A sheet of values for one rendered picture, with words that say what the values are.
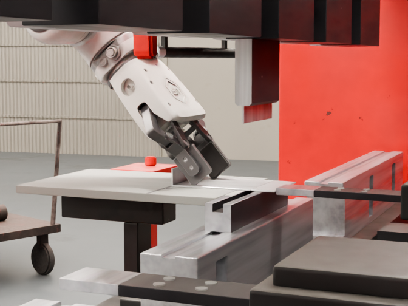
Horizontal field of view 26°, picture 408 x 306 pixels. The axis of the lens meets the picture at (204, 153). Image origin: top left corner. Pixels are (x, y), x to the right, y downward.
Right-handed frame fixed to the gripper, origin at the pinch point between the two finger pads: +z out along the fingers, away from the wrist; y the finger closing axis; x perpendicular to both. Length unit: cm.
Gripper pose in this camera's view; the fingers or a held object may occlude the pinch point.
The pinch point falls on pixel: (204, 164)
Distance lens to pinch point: 108.9
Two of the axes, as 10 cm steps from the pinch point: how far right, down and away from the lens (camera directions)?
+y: 3.9, -1.0, 9.2
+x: -7.1, 6.1, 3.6
